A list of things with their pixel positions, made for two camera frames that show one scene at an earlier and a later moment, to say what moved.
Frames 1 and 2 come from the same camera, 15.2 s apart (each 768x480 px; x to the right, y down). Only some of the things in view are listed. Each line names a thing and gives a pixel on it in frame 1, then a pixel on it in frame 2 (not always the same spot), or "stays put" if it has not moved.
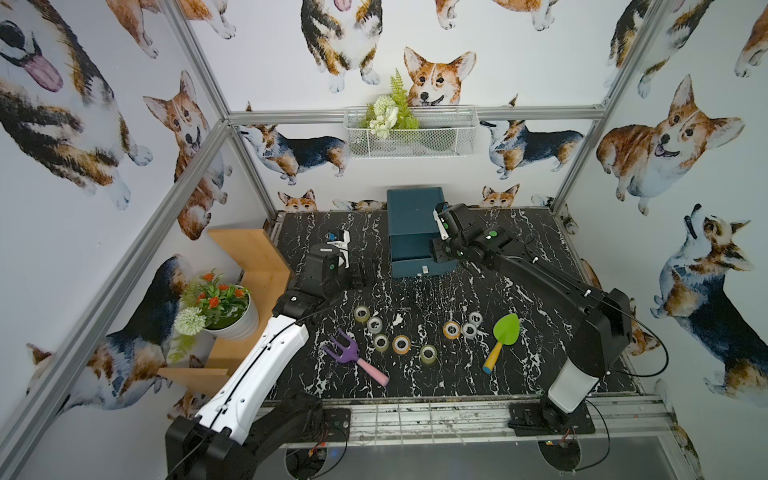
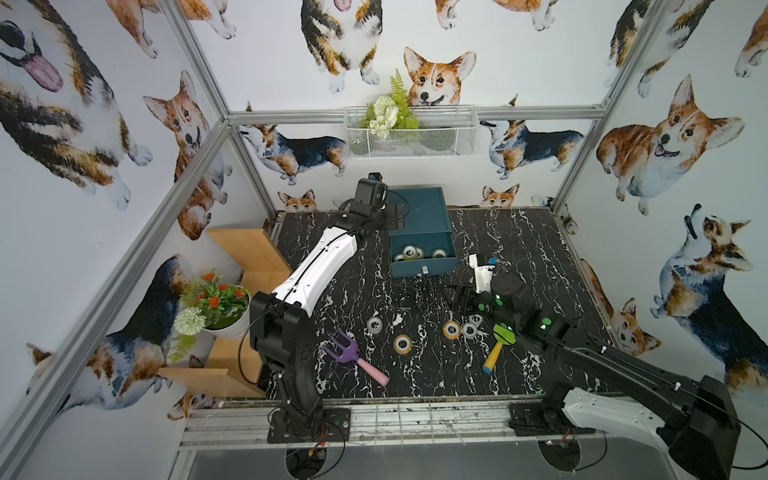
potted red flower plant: x=225 y=311 stays put
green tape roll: x=381 y=342 → x=409 y=252
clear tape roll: x=469 y=330 stays put
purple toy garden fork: x=350 y=354 stays put
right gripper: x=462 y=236 → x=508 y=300
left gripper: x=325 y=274 → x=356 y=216
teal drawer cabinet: x=413 y=227 stays put
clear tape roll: x=374 y=325 stays put
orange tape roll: x=401 y=344 stays put
